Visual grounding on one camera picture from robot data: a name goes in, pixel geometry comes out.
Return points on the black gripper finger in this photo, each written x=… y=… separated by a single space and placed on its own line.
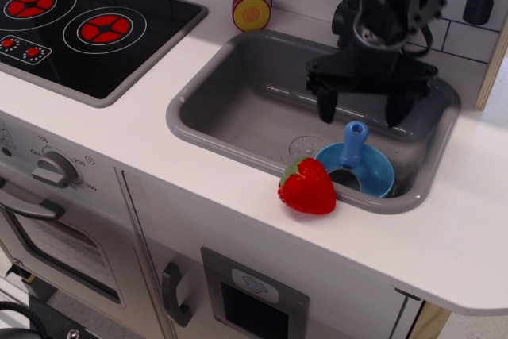
x=326 y=103
x=399 y=105

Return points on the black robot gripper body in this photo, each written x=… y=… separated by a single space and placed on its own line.
x=370 y=66

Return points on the blue handled grey spoon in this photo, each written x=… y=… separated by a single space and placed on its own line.
x=355 y=136

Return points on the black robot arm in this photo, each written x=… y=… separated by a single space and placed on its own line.
x=387 y=20

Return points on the light blue plastic bowl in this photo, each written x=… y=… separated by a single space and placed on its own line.
x=374 y=170

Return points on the grey toy sink basin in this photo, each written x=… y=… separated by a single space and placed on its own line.
x=250 y=103

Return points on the red toy strawberry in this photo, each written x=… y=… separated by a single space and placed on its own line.
x=307 y=187

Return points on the grey dispenser panel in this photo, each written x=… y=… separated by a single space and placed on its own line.
x=253 y=303

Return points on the black toy stovetop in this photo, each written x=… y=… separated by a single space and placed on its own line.
x=92 y=51

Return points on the grey oven knob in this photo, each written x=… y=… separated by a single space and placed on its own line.
x=53 y=169

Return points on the grey oven door window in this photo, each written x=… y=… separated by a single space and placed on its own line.
x=59 y=253

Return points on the grey cabinet door handle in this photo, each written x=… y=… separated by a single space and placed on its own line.
x=180 y=313

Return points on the grey oven door handle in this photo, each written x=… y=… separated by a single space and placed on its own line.
x=44 y=211

